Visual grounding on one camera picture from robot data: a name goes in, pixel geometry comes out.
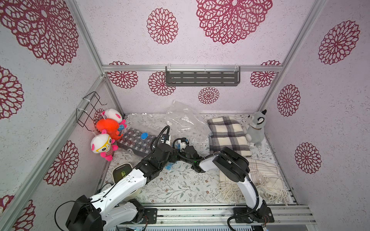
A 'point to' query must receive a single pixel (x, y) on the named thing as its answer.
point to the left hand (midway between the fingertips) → (173, 149)
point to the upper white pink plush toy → (112, 114)
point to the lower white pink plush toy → (103, 145)
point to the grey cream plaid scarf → (227, 131)
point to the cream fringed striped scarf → (270, 184)
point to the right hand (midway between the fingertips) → (167, 150)
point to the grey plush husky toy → (253, 128)
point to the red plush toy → (110, 126)
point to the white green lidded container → (120, 171)
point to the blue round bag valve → (144, 135)
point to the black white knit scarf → (137, 141)
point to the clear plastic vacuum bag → (179, 120)
